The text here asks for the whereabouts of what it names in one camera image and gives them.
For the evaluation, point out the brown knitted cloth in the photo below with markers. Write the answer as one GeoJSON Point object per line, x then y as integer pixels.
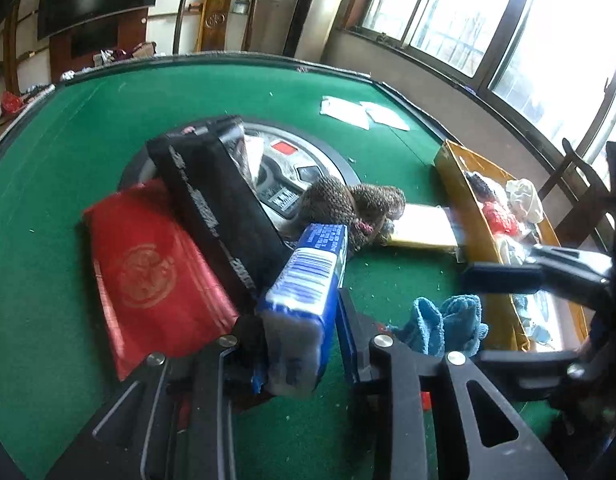
{"type": "Point", "coordinates": [338, 200]}

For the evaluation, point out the white cloth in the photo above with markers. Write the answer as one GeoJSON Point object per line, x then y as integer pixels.
{"type": "Point", "coordinates": [525, 197]}

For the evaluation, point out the yellow cardboard box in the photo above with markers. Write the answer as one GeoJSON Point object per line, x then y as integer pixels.
{"type": "Point", "coordinates": [453, 170]}

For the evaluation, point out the large window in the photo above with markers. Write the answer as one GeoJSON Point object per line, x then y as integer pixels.
{"type": "Point", "coordinates": [538, 25]}

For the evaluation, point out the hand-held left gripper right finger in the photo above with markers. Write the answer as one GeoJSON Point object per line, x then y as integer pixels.
{"type": "Point", "coordinates": [348, 345]}

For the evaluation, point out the colourful sponge pack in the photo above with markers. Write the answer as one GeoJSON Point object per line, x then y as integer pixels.
{"type": "Point", "coordinates": [423, 225]}

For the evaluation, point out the dark patterned cloth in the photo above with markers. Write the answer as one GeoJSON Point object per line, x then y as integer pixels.
{"type": "Point", "coordinates": [483, 185]}

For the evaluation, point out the blue tissue pack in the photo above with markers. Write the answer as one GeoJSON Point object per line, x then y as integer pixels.
{"type": "Point", "coordinates": [303, 300]}

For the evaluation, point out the red plastic bag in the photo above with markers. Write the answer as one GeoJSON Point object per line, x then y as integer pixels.
{"type": "Point", "coordinates": [500, 217]}

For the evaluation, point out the dark wooden chair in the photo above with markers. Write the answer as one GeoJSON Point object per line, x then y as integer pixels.
{"type": "Point", "coordinates": [575, 170]}

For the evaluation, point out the long black package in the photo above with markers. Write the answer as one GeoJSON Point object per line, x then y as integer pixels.
{"type": "Point", "coordinates": [212, 200]}

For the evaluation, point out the assorted household clutter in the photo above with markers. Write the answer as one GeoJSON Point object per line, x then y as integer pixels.
{"type": "Point", "coordinates": [137, 51]}

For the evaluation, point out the round table control panel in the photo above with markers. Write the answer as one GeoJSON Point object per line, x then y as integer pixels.
{"type": "Point", "coordinates": [288, 160]}

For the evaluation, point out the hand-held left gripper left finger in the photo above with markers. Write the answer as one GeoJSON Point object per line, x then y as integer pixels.
{"type": "Point", "coordinates": [250, 345]}

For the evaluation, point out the yellow wooden board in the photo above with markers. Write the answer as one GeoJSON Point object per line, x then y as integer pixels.
{"type": "Point", "coordinates": [212, 20]}

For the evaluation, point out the small red sack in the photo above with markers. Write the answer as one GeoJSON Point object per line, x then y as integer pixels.
{"type": "Point", "coordinates": [11, 102]}

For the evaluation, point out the plain white packet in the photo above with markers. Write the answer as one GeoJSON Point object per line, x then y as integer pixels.
{"type": "Point", "coordinates": [385, 115]}

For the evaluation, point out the red bag with gold emblem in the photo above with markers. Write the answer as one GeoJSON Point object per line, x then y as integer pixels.
{"type": "Point", "coordinates": [147, 270]}

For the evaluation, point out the white packet with red print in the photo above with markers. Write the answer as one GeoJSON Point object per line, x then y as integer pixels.
{"type": "Point", "coordinates": [345, 110]}

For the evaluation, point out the blue towel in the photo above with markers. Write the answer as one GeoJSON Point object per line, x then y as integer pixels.
{"type": "Point", "coordinates": [448, 325]}

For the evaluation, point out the pale blue cloth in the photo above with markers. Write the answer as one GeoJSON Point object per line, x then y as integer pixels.
{"type": "Point", "coordinates": [535, 315]}

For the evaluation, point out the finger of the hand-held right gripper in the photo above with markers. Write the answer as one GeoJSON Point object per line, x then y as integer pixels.
{"type": "Point", "coordinates": [498, 277]}
{"type": "Point", "coordinates": [518, 372]}

